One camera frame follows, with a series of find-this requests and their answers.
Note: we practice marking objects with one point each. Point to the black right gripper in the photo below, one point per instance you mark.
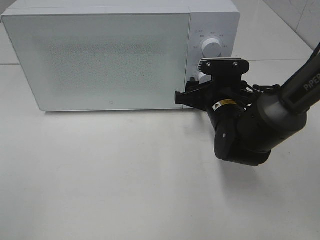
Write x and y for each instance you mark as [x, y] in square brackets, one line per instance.
[215, 94]

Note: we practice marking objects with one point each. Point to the white microwave knob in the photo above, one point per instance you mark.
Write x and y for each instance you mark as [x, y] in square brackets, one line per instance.
[203, 78]
[211, 47]

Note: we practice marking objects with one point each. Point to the white microwave door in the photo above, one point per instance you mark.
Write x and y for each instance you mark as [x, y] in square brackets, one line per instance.
[102, 62]

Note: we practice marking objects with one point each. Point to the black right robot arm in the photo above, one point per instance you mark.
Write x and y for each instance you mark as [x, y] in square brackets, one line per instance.
[250, 120]

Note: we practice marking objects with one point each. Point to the white microwave oven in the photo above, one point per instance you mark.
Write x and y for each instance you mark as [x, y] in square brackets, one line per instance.
[207, 18]

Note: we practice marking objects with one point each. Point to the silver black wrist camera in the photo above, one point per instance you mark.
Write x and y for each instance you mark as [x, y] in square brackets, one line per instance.
[224, 67]

